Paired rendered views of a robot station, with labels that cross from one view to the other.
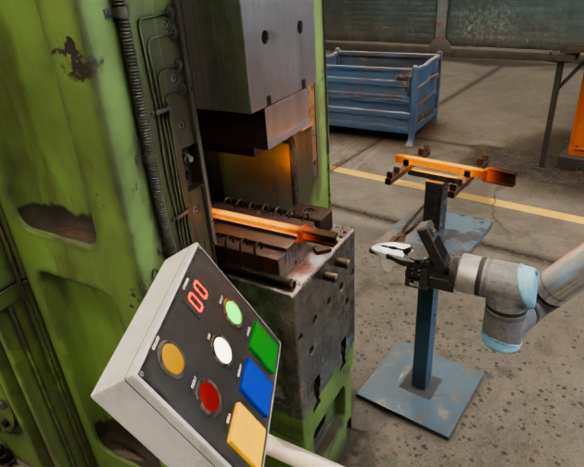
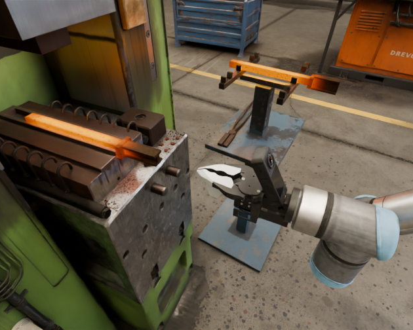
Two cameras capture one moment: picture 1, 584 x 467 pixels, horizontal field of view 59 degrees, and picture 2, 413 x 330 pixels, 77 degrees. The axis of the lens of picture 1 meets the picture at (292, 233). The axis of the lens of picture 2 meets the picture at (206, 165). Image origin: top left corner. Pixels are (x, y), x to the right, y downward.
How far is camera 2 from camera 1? 0.76 m
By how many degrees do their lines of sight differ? 14
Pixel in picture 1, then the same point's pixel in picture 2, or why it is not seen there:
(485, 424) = (284, 258)
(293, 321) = (113, 246)
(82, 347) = not seen: outside the picture
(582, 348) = not seen: hidden behind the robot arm
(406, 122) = (238, 40)
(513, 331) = (352, 275)
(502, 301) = (350, 251)
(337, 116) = (196, 35)
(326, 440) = (172, 287)
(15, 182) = not seen: outside the picture
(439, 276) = (273, 209)
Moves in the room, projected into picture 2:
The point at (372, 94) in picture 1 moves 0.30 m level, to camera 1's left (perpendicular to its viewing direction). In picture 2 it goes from (217, 19) to (196, 20)
